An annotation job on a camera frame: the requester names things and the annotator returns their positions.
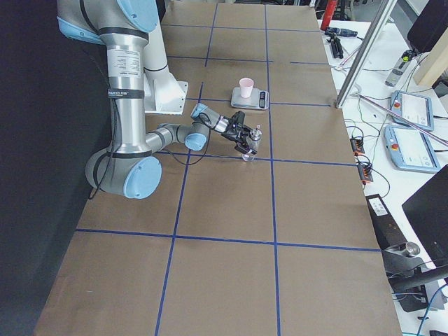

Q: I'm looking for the clear glass sauce bottle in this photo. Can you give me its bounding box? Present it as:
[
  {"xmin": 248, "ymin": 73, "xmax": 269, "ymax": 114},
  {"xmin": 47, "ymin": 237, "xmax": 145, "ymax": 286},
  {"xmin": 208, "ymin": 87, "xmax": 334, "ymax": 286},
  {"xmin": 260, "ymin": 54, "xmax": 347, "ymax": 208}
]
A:
[{"xmin": 241, "ymin": 125, "xmax": 263, "ymax": 162}]

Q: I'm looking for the clear plastic water bottle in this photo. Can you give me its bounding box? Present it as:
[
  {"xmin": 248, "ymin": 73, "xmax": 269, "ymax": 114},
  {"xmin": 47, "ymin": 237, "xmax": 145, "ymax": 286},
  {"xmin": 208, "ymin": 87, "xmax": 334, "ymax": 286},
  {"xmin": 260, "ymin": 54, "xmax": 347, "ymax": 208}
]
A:
[{"xmin": 384, "ymin": 50, "xmax": 417, "ymax": 87}]

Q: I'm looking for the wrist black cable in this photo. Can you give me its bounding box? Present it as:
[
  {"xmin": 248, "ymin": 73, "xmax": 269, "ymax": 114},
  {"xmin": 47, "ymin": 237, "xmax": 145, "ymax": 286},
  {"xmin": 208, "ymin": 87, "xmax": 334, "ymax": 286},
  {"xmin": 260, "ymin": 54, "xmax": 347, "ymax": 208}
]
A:
[{"xmin": 87, "ymin": 55, "xmax": 213, "ymax": 200}]

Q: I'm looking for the black computer monitor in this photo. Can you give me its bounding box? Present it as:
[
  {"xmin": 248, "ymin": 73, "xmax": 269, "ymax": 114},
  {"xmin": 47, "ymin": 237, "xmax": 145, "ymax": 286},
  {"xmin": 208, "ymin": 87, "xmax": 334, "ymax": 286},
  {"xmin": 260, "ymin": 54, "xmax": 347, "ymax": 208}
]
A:
[{"xmin": 402, "ymin": 167, "xmax": 448, "ymax": 266}]

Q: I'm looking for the upper teach pendant tablet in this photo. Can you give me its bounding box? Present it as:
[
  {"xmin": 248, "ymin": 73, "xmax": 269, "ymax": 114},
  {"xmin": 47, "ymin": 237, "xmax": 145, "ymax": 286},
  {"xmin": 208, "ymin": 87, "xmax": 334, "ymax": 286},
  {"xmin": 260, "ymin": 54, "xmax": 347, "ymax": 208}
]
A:
[{"xmin": 391, "ymin": 90, "xmax": 434, "ymax": 131}]

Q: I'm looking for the teach pendant tablet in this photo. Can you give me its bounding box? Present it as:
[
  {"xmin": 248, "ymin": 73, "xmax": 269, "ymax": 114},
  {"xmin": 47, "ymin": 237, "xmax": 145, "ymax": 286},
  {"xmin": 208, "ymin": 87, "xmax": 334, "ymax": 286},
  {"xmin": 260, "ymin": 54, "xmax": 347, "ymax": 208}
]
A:
[
  {"xmin": 391, "ymin": 90, "xmax": 434, "ymax": 131},
  {"xmin": 384, "ymin": 125, "xmax": 441, "ymax": 173}
]

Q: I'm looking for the pink plastic cup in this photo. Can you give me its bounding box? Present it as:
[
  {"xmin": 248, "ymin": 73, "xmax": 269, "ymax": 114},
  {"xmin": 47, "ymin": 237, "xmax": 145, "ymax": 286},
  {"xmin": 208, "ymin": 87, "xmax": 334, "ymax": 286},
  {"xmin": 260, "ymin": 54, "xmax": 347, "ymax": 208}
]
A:
[{"xmin": 239, "ymin": 78, "xmax": 254, "ymax": 99}]

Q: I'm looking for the lower teach pendant tablet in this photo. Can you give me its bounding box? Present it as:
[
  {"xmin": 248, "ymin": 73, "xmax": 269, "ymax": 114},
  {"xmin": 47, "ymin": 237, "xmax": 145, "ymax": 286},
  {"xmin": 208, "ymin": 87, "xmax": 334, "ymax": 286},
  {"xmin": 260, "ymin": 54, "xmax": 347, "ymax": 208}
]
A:
[{"xmin": 384, "ymin": 125, "xmax": 441, "ymax": 173}]

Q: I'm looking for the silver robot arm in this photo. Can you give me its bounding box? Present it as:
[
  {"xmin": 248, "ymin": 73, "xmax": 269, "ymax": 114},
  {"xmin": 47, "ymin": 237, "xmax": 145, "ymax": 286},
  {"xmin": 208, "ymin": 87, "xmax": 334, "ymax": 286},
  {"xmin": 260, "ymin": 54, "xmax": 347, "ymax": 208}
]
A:
[{"xmin": 57, "ymin": 1, "xmax": 262, "ymax": 199}]

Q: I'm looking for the black box with label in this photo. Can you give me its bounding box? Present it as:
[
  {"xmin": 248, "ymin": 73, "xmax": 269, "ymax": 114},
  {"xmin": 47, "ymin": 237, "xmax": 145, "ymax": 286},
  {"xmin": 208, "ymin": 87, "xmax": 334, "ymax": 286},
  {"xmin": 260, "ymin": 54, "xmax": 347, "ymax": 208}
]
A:
[{"xmin": 365, "ymin": 194, "xmax": 407, "ymax": 250}]

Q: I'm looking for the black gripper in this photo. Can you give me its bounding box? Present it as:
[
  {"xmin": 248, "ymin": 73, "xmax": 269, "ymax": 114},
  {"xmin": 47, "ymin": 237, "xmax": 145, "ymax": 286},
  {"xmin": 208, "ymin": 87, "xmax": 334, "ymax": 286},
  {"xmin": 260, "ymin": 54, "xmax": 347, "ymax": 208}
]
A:
[{"xmin": 221, "ymin": 111, "xmax": 257, "ymax": 155}]

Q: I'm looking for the silver digital kitchen scale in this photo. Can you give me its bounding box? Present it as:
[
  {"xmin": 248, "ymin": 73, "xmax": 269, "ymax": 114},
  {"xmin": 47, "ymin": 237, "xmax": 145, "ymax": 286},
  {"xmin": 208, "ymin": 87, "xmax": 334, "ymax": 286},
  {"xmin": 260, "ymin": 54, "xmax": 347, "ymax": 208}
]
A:
[{"xmin": 230, "ymin": 87, "xmax": 270, "ymax": 110}]

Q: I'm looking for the red metal bottle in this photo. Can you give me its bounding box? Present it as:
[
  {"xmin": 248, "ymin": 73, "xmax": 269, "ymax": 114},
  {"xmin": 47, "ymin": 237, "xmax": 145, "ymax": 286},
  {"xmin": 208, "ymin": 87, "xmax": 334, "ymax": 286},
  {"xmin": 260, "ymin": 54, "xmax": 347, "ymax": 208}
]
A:
[{"xmin": 320, "ymin": 0, "xmax": 337, "ymax": 31}]

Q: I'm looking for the black folded tripod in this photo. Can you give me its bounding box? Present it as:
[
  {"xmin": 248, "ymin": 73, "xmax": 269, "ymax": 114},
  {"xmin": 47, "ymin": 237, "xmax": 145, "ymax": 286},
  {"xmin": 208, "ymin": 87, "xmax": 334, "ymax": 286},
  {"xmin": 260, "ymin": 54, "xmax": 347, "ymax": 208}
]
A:
[{"xmin": 328, "ymin": 33, "xmax": 344, "ymax": 59}]

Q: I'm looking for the aluminium frame post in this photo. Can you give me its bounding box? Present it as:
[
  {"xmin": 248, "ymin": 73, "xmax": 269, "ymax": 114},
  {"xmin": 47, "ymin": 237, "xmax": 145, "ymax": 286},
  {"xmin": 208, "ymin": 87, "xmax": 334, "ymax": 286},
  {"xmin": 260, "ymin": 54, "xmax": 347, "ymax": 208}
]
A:
[{"xmin": 335, "ymin": 0, "xmax": 397, "ymax": 109}]

